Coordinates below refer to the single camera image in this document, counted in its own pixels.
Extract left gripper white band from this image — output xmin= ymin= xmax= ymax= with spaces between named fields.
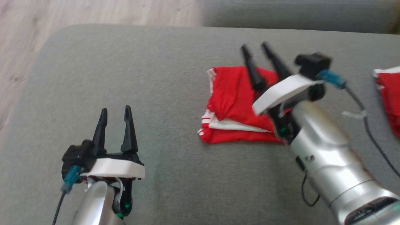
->
xmin=81 ymin=105 xmax=146 ymax=219

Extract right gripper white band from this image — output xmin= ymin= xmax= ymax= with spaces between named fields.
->
xmin=240 ymin=42 xmax=326 ymax=146

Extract red jersey white sleeves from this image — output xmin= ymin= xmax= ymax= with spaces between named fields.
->
xmin=197 ymin=66 xmax=293 ymax=145

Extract red shorts white waistband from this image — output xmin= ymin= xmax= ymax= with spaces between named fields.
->
xmin=372 ymin=66 xmax=400 ymax=138

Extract left camera cable blue plug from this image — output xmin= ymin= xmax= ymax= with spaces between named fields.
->
xmin=52 ymin=165 xmax=83 ymax=225

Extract camera cable blue plug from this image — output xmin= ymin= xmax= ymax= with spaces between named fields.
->
xmin=52 ymin=165 xmax=83 ymax=225
xmin=317 ymin=69 xmax=400 ymax=179

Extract right camera cable blue plug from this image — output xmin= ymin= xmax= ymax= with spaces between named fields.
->
xmin=317 ymin=69 xmax=400 ymax=179

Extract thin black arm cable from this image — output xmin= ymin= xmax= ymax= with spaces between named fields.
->
xmin=301 ymin=174 xmax=321 ymax=208

